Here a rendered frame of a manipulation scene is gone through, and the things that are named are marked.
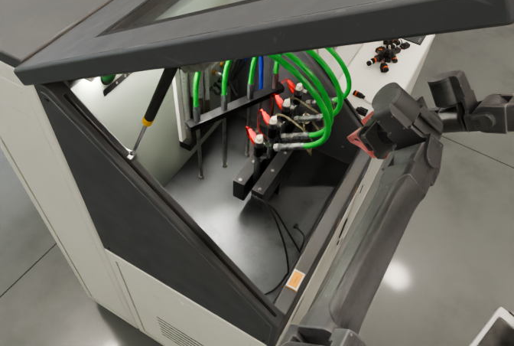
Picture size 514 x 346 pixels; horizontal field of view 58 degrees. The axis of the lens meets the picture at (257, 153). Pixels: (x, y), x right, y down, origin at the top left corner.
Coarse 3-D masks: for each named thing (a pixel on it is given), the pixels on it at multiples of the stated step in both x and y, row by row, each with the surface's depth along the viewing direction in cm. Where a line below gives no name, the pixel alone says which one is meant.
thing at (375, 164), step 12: (324, 48) 145; (348, 48) 163; (324, 60) 147; (336, 60) 156; (348, 60) 168; (336, 72) 159; (408, 84) 169; (372, 168) 193; (372, 180) 242; (360, 192) 177; (360, 204) 233; (348, 228) 221; (336, 252) 210
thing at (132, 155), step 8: (168, 72) 65; (176, 72) 66; (160, 80) 68; (168, 80) 67; (160, 88) 70; (168, 88) 70; (152, 96) 73; (160, 96) 72; (152, 104) 74; (160, 104) 74; (152, 112) 76; (144, 120) 79; (152, 120) 79; (144, 128) 83; (136, 144) 89
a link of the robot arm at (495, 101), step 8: (488, 96) 93; (496, 96) 91; (504, 96) 91; (512, 96) 89; (480, 104) 91; (488, 104) 89; (496, 104) 88; (504, 104) 87; (512, 104) 86; (480, 112) 90; (488, 112) 89; (496, 112) 88; (504, 112) 87; (512, 112) 86; (496, 120) 88; (504, 120) 87; (512, 120) 87; (496, 128) 89; (504, 128) 88; (512, 128) 87
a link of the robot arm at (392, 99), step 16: (384, 96) 77; (400, 96) 75; (384, 112) 75; (400, 112) 75; (416, 112) 76; (384, 128) 77; (400, 128) 76; (400, 144) 79; (432, 144) 74; (432, 160) 73
